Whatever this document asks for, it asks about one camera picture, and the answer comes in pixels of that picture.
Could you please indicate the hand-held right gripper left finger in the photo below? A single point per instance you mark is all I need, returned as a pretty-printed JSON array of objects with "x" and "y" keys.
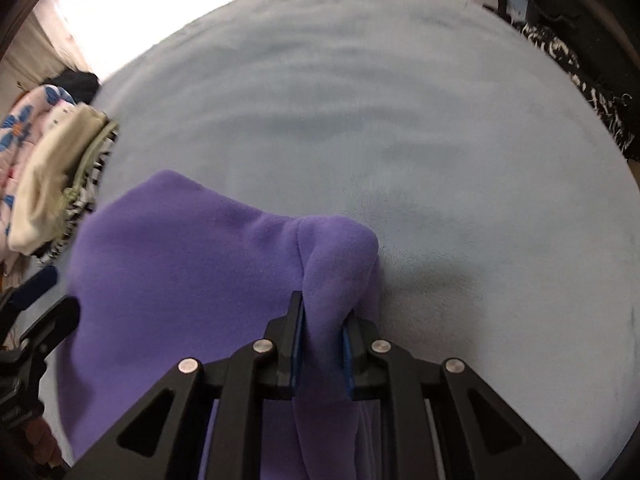
[{"x": 280, "y": 355}]

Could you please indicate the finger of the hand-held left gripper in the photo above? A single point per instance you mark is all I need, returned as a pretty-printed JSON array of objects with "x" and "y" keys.
[
  {"x": 52, "y": 320},
  {"x": 37, "y": 281}
]

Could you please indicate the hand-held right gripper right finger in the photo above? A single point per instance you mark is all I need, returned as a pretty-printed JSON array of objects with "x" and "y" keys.
[{"x": 357, "y": 360}]

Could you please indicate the purple zip hoodie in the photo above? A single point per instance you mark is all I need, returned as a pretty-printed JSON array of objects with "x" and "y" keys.
[{"x": 200, "y": 285}]

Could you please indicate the person's left hand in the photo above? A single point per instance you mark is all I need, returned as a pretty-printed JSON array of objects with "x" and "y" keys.
[{"x": 40, "y": 440}]

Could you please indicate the cream folded garment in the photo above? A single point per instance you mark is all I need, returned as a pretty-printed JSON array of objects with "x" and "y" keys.
[{"x": 50, "y": 185}]

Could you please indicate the black and white striped clothing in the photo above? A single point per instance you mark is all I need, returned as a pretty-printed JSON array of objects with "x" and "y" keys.
[{"x": 92, "y": 175}]

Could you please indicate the floral pink quilt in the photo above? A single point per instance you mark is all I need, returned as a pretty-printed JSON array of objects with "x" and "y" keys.
[{"x": 20, "y": 125}]

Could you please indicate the grey-blue bed blanket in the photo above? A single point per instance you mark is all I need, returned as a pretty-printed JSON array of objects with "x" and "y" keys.
[{"x": 400, "y": 135}]

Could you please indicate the floral beige curtain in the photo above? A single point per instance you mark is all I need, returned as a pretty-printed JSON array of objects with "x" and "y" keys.
[{"x": 35, "y": 45}]

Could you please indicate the black and white patterned cloth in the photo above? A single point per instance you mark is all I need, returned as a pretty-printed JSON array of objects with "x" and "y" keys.
[{"x": 585, "y": 85}]

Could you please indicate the black bag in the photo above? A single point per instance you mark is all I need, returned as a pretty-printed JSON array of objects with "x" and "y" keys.
[{"x": 590, "y": 5}]

